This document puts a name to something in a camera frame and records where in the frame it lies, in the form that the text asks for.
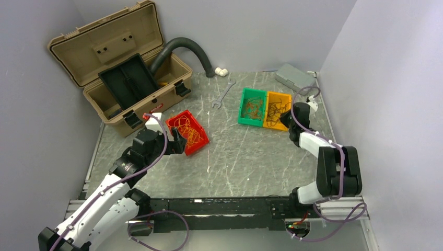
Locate dark purple wire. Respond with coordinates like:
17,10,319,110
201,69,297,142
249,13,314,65
265,97,292,127

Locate yellow wire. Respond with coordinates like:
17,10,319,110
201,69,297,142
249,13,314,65
173,116,205,144

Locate brown wires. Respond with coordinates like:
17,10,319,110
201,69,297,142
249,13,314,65
241,97,265,121

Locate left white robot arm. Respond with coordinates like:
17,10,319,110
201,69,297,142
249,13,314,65
38,129,186,250

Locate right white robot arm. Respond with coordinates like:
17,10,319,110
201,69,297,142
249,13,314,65
280,102,363,217

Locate orange plastic bin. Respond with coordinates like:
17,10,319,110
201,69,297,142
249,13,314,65
263,92,292,131

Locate grey plastic case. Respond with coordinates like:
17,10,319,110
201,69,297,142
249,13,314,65
275,63,316,91

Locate red plastic bin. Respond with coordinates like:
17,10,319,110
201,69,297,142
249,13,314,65
166,110,209,156

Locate green plastic bin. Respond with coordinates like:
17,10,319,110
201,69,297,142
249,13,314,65
238,87,267,127

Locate black toolbox tray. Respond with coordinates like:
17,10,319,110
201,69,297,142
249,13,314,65
98,53,160,110

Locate silver open-end wrench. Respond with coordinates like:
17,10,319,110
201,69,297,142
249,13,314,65
212,78,237,109

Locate white pipe fitting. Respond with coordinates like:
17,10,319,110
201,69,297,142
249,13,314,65
214,67,229,77

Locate tan plastic toolbox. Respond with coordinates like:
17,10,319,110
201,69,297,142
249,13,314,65
48,1,192,136

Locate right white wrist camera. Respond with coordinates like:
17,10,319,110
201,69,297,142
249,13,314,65
306,95,319,114

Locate black corrugated hose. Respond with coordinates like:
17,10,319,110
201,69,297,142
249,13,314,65
149,37,216,78

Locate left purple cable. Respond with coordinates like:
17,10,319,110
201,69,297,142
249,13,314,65
48,113,190,251

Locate aluminium extrusion frame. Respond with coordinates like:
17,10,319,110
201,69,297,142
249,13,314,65
316,196,370,223

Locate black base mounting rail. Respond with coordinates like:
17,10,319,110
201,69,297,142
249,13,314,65
131,195,314,235

